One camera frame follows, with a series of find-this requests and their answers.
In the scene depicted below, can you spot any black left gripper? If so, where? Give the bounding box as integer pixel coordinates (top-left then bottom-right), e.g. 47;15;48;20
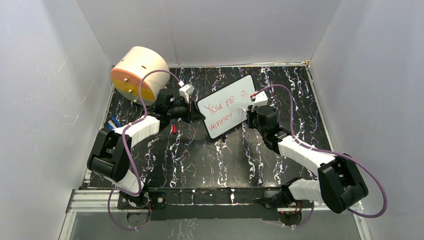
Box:
167;98;206;124

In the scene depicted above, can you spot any red marker cap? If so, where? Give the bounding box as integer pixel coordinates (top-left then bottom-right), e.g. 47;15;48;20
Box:
171;124;177;135

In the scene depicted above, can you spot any white board black frame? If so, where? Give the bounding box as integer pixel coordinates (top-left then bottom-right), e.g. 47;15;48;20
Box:
196;74;256;139

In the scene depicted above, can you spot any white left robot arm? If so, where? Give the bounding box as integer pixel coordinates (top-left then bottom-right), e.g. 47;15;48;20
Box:
87;89;205;208

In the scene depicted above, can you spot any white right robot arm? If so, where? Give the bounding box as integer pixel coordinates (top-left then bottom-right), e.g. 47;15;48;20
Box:
246;105;369;214

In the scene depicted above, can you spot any cream cylindrical drawer box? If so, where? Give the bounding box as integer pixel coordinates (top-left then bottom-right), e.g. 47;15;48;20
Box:
110;46;170;106

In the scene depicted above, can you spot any blue white eraser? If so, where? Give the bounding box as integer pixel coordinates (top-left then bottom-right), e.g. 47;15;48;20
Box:
107;116;122;130

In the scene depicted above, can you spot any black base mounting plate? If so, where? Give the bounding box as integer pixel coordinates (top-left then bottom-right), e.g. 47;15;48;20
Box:
148;187;281;221

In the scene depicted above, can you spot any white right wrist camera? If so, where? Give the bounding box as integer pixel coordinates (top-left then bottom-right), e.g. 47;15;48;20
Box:
247;91;268;112

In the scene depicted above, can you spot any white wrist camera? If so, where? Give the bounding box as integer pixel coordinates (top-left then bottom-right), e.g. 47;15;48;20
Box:
247;91;268;112
178;81;195;104

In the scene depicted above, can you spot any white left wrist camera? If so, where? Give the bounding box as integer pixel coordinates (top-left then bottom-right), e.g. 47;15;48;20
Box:
178;81;195;104

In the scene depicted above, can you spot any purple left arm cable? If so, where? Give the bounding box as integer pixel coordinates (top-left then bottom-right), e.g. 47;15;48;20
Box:
106;69;183;232

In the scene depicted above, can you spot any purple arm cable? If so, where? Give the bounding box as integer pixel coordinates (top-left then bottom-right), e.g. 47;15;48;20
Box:
106;69;183;232
251;84;388;229

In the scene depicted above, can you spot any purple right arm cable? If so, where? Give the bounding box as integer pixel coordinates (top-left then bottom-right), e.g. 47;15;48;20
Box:
251;84;388;229

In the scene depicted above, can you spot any aluminium frame rail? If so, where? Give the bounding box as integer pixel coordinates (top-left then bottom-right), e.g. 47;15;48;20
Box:
66;187;311;213

